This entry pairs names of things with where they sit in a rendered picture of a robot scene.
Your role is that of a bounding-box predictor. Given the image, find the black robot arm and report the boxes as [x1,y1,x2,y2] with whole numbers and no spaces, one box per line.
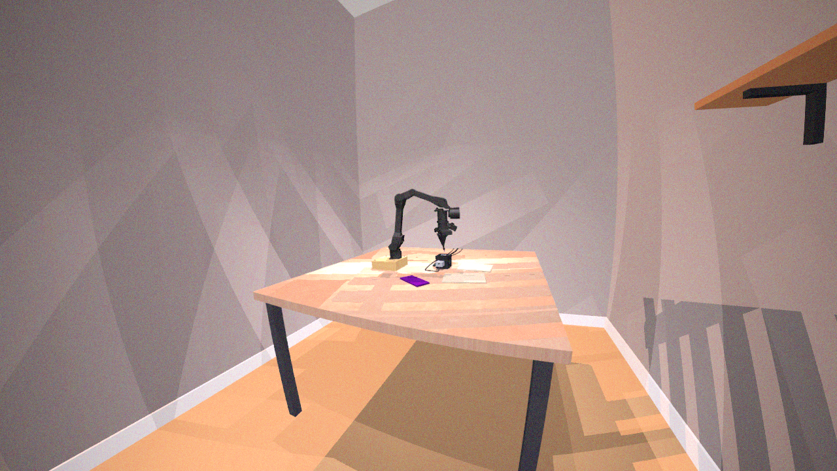
[388,188,460,260]

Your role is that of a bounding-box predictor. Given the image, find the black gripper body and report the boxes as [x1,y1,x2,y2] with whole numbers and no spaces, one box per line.
[434,219,453,236]

